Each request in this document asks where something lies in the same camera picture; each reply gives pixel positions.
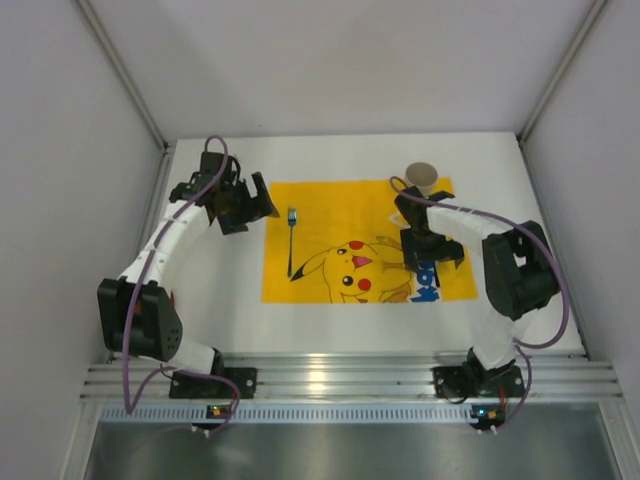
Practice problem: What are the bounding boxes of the blue plastic fork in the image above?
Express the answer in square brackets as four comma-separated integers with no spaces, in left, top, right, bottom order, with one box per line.
[287,206,297,278]

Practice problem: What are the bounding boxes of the beige paper cup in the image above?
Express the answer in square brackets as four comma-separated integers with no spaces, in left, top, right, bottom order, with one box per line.
[404,162,439,198]

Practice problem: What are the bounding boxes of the blue plastic knife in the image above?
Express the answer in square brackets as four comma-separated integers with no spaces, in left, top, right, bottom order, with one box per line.
[433,262,440,289]

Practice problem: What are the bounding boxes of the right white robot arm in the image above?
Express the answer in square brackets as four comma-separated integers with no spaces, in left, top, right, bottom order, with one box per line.
[394,187,562,372]

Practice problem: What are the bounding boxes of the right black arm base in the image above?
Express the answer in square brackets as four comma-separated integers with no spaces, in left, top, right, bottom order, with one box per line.
[432,349,525,404]

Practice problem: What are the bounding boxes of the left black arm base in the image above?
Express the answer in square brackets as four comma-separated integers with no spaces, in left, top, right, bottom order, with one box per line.
[169,367,258,400]

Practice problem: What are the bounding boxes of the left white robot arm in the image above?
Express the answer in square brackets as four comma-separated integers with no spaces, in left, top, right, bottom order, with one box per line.
[97,151,279,375]

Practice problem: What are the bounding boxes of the left aluminium corner post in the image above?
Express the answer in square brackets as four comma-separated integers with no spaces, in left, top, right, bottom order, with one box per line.
[74,0,171,151]

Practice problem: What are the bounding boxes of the aluminium corner post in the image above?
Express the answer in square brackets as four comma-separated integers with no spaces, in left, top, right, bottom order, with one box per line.
[516,0,611,146]
[74,0,171,151]

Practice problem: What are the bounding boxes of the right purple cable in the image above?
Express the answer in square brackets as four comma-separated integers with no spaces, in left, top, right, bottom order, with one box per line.
[389,174,570,431]

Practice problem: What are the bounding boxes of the aluminium mounting rail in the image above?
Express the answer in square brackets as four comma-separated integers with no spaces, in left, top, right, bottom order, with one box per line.
[79,349,623,401]

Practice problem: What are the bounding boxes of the perforated cable duct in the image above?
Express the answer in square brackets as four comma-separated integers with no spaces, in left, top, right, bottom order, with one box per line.
[100,402,498,425]

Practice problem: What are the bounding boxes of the right aluminium corner post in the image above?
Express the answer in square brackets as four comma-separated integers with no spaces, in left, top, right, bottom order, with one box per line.
[516,0,611,146]

